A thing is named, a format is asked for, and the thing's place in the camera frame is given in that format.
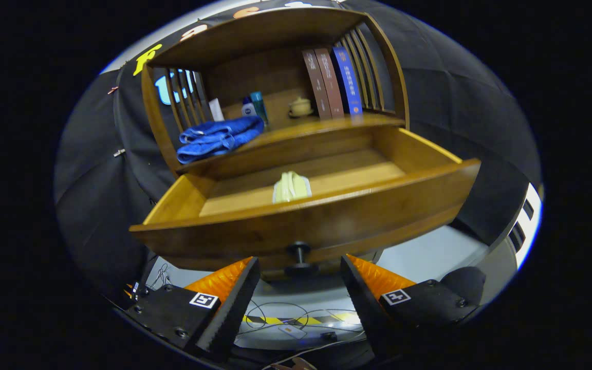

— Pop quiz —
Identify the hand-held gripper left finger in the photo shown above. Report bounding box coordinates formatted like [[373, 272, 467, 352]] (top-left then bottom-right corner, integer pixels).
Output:
[[124, 256, 261, 360]]

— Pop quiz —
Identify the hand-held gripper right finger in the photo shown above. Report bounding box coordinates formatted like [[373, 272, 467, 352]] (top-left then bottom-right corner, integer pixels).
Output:
[[340, 254, 479, 360]]

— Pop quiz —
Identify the wooden drawer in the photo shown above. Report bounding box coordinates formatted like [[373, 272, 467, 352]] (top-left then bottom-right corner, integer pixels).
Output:
[[129, 126, 482, 279]]

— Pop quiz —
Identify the pale green ornament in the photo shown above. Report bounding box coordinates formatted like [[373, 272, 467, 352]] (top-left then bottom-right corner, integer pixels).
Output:
[[272, 171, 312, 203]]

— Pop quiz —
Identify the wooden countertop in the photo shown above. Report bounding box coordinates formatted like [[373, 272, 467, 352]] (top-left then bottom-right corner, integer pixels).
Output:
[[175, 113, 404, 173]]

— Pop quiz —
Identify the wooden cabinet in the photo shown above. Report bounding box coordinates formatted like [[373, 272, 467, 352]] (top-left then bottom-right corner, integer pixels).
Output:
[[141, 6, 411, 178]]

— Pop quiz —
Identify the yellow and black floor tape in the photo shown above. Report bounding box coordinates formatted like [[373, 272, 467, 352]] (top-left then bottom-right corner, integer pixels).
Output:
[[242, 311, 364, 326]]

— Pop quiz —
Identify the blue towel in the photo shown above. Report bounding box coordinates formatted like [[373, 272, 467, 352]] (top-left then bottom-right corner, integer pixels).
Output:
[[176, 116, 266, 164]]

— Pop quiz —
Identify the black backdrop cloth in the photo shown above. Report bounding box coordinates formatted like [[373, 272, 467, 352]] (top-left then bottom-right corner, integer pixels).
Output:
[[54, 0, 542, 299]]

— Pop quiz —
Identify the white panel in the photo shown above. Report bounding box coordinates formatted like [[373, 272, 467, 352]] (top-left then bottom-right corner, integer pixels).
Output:
[[506, 182, 544, 270]]

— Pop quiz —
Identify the teal bottle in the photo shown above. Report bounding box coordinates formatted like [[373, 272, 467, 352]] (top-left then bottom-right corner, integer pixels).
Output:
[[250, 91, 269, 125]]

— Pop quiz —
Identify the beige lidded teacup with saucer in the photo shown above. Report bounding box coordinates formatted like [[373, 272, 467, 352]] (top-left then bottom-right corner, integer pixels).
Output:
[[289, 97, 313, 118]]

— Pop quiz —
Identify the reddish brown book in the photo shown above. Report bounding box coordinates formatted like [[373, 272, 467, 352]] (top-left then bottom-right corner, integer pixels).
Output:
[[314, 48, 344, 119]]

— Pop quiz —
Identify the blue book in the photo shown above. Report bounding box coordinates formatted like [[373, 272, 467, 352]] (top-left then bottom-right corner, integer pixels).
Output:
[[331, 46, 363, 116]]

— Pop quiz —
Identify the thin black cable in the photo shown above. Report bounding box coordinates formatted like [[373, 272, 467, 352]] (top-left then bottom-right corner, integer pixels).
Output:
[[245, 301, 366, 343]]

